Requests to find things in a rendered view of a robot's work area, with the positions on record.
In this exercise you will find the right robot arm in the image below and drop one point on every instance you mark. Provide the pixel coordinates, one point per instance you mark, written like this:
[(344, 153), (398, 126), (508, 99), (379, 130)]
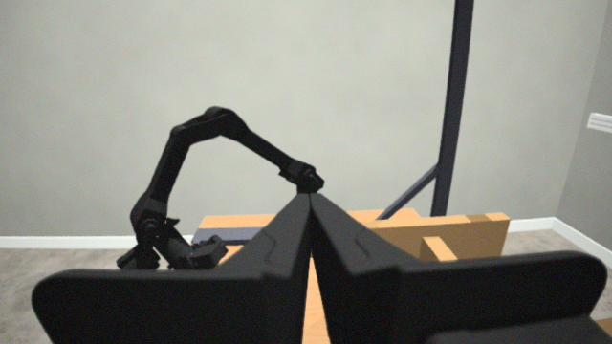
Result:
[(149, 213)]

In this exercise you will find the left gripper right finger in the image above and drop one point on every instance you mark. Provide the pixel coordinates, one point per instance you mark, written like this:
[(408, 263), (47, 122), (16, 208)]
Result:
[(367, 298)]

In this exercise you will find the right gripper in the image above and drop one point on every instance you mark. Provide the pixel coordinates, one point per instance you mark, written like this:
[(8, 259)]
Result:
[(177, 261)]

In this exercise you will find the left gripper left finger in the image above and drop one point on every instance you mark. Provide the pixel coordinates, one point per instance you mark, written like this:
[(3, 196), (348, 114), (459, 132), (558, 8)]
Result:
[(256, 296)]

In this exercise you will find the wooden rail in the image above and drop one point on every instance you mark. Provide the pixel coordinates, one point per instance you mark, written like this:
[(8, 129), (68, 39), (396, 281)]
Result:
[(434, 249)]

